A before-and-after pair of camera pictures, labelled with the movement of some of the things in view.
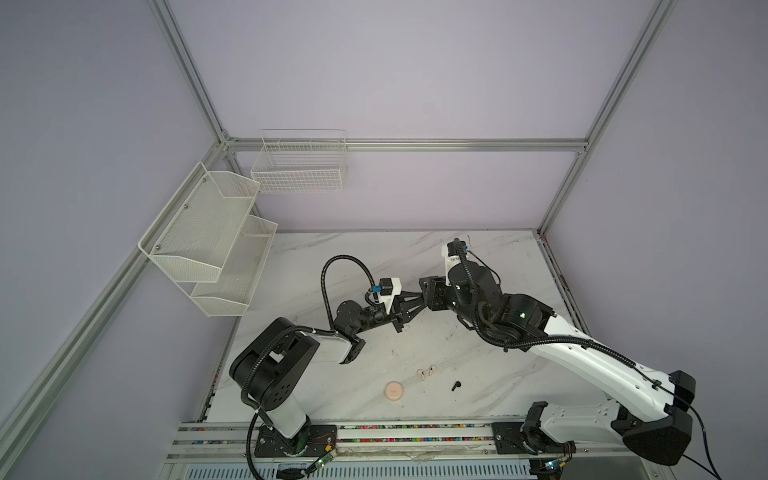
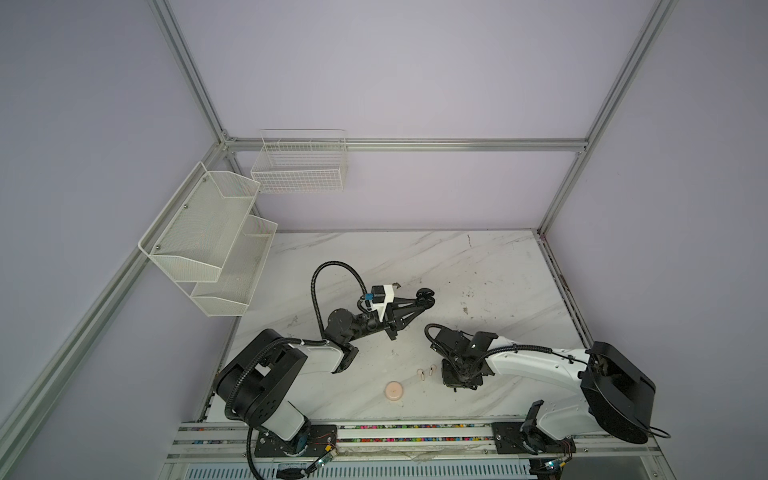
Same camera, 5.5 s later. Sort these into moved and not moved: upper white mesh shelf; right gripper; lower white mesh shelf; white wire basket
Moved: right gripper
Not moved: lower white mesh shelf; upper white mesh shelf; white wire basket
